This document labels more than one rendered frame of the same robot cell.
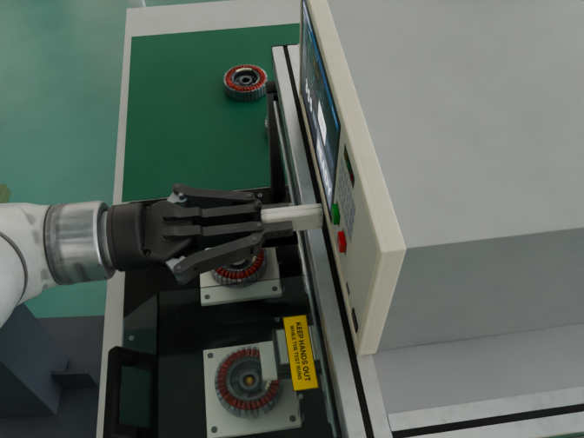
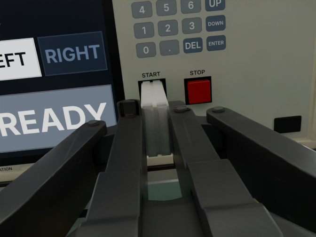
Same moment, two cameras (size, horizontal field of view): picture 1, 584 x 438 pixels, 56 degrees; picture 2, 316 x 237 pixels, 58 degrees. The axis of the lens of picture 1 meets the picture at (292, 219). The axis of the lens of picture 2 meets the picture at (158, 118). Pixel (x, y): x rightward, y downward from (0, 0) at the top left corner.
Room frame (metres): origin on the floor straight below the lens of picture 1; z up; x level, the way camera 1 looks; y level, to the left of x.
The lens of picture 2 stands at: (0.36, 0.18, 1.24)
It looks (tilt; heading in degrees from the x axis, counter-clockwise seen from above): 19 degrees down; 277
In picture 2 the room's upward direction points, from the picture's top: 6 degrees counter-clockwise
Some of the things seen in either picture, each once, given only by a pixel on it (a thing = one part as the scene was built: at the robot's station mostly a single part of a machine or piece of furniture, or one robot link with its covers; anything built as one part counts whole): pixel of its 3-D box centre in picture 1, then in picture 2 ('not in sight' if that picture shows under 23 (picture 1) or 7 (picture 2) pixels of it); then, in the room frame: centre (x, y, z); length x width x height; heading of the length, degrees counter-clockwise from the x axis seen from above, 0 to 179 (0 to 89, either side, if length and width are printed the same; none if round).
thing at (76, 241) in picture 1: (87, 242); not in sight; (0.35, 0.23, 1.18); 0.09 x 0.06 x 0.09; 8
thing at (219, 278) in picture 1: (237, 260); not in sight; (0.58, 0.10, 0.80); 0.11 x 0.11 x 0.04
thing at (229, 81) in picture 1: (245, 82); not in sight; (1.14, 0.12, 0.77); 0.11 x 0.11 x 0.04
